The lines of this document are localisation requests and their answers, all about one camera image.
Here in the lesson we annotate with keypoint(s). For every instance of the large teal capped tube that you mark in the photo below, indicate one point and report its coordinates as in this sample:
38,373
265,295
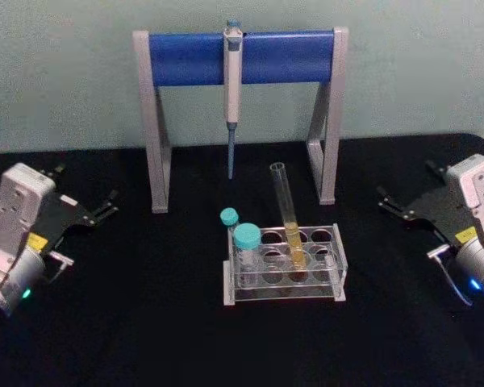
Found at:
247,238

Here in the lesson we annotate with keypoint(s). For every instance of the pale wall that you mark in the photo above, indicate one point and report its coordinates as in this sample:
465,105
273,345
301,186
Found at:
44,60

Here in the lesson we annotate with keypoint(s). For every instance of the clear plastic tube rack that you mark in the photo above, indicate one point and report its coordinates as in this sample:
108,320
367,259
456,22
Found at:
284,298

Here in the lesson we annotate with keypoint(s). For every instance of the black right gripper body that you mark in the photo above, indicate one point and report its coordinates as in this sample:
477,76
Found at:
435,211

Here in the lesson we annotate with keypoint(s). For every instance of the black table cloth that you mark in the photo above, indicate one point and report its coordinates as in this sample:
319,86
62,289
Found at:
145,342

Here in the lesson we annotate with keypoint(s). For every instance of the glass tube with yellow liquid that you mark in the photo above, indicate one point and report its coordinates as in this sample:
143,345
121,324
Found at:
294,242

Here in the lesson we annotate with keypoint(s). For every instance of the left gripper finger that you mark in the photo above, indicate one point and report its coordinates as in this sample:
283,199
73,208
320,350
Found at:
105,207
55,170

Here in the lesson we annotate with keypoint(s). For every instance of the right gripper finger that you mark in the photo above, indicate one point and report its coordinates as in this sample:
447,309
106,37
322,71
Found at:
395,206
437,171

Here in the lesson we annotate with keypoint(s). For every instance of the grey stand with blue bar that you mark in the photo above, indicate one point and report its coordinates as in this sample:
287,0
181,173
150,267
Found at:
290,56

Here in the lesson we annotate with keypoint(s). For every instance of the small teal capped tube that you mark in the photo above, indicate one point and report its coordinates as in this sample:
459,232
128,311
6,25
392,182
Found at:
229,217

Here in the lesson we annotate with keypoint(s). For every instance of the white and blue pipette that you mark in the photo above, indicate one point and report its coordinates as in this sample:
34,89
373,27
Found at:
232,80

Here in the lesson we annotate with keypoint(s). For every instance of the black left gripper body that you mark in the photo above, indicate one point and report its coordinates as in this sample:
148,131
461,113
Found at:
64,215

